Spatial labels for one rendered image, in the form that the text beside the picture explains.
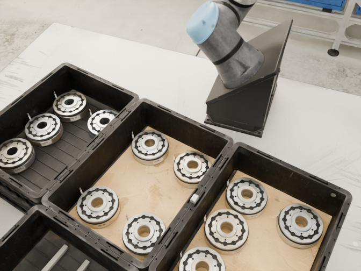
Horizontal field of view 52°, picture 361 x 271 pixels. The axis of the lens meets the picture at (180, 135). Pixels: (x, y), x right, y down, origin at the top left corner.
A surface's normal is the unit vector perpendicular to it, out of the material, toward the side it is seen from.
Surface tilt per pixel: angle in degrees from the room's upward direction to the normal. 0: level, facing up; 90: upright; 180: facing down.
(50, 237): 0
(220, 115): 90
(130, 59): 0
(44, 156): 0
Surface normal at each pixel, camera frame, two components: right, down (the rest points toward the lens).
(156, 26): -0.01, -0.64
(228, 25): 0.62, -0.10
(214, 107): -0.35, 0.73
